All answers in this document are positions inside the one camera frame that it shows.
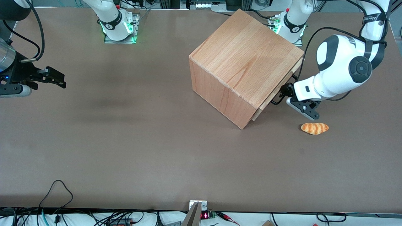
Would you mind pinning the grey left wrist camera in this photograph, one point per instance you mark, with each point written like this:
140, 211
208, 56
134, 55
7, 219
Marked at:
304, 108

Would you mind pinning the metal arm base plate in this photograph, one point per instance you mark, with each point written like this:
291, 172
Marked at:
135, 29
301, 42

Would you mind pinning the orange striped bread roll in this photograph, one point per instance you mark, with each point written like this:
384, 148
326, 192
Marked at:
314, 128

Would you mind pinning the red digit display module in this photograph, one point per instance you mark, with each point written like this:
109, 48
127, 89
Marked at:
207, 215

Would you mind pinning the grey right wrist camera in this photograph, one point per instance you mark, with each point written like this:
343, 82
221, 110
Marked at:
14, 91

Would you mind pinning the orange black power device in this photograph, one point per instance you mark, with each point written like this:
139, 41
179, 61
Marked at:
121, 222

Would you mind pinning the wooden drawer cabinet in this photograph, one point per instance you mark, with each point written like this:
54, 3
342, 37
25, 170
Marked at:
238, 62

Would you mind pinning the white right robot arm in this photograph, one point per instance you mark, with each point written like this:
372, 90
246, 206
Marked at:
110, 14

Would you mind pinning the small wooden block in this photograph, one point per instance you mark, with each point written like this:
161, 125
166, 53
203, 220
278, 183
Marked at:
268, 223

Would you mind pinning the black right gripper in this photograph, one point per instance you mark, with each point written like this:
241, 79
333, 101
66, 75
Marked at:
22, 71

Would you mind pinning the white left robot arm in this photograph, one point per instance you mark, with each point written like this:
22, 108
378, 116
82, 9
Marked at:
339, 62

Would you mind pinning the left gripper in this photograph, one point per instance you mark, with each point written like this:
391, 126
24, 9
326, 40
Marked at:
286, 90

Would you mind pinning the red black clip lead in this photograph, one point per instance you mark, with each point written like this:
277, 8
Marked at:
227, 217

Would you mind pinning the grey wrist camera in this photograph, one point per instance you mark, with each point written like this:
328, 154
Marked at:
304, 108
14, 91

